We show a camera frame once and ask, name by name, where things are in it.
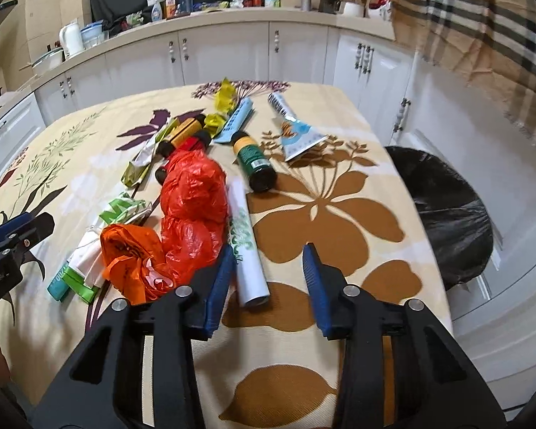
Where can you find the light blue flat packet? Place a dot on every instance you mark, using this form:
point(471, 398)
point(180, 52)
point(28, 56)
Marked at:
point(236, 120)

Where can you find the white kitchen cabinets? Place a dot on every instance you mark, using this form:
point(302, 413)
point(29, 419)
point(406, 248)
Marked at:
point(232, 53)

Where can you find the white paper roll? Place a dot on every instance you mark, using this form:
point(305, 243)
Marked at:
point(245, 250)

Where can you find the bin with black liner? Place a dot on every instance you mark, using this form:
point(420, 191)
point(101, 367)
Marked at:
point(446, 214)

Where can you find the plaid hanging cloth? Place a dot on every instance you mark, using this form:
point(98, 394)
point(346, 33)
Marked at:
point(482, 35)

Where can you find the orange plastic bag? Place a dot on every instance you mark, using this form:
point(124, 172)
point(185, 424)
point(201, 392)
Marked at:
point(131, 261)

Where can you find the dark bottle with green label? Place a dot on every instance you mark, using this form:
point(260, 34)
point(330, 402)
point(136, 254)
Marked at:
point(252, 161)

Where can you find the red plastic bag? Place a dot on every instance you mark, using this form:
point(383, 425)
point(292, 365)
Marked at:
point(192, 205)

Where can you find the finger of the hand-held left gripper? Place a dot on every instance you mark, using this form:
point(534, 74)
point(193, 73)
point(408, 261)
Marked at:
point(38, 229)
point(11, 227)

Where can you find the white bowl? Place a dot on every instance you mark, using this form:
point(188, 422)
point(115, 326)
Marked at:
point(48, 62)

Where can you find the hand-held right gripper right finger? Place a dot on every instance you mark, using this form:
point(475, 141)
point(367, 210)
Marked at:
point(315, 286)

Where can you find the white kettle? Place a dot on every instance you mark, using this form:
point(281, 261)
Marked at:
point(71, 38)

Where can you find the red black bottle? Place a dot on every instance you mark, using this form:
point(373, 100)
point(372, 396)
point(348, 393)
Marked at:
point(190, 143)

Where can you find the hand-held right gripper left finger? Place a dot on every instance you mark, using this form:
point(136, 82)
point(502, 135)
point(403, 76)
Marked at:
point(219, 286)

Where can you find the white blue snack packet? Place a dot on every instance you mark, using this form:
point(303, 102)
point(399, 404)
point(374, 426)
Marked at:
point(297, 136)

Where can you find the yellow crumpled wrapper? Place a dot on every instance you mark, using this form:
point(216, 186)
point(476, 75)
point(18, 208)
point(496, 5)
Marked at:
point(223, 98)

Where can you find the blue soap bottle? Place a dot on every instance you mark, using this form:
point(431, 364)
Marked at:
point(157, 11)

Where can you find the yellow black bottle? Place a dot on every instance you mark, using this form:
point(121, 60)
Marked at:
point(183, 132)

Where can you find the yellow dish soap bottle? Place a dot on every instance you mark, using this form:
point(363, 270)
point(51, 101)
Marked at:
point(170, 6)

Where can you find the green white striped packet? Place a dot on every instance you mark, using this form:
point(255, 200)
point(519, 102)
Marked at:
point(123, 208)

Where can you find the green white long wrapper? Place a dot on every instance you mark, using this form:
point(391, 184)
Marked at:
point(145, 156)

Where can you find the beige kitchen countertop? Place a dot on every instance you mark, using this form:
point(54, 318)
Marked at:
point(250, 14)

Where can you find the white teal packet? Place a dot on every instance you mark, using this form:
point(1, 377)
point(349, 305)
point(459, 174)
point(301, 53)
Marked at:
point(78, 268)

